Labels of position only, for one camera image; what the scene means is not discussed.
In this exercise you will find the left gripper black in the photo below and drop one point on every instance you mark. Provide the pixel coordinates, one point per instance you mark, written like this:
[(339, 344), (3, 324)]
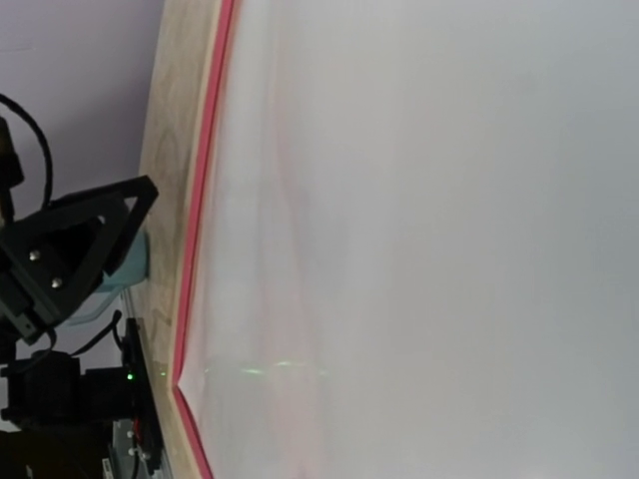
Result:
[(54, 259)]

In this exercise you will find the wooden picture frame pink edge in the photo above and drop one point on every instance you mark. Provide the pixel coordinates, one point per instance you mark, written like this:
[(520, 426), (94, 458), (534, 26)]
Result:
[(203, 156)]

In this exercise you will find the landscape photo print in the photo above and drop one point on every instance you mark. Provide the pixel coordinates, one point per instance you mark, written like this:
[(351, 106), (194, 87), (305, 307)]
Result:
[(419, 254)]

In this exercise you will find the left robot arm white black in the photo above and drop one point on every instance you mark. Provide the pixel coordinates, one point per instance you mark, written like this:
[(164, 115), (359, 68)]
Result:
[(48, 389)]

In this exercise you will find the light blue mug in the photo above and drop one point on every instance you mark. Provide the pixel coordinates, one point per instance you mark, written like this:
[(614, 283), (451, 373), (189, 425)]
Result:
[(132, 271)]

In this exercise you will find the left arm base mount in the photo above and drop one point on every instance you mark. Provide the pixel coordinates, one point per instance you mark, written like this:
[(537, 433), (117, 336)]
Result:
[(147, 426)]

